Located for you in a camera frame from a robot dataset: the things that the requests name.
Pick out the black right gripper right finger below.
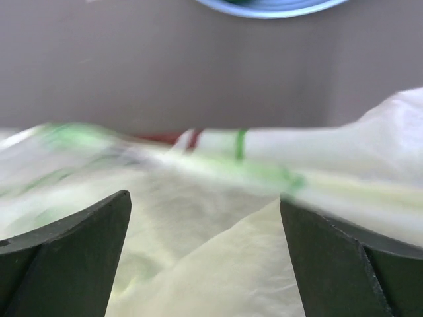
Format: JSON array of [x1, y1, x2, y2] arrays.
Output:
[[280, 199, 422, 316]]

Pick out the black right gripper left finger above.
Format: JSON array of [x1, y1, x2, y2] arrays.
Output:
[[1, 190, 132, 317]]

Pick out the light green plastic bag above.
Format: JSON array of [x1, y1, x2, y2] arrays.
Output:
[[1, 88, 422, 316]]

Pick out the blue round plate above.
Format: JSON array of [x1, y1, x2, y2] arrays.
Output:
[[197, 0, 347, 20]]

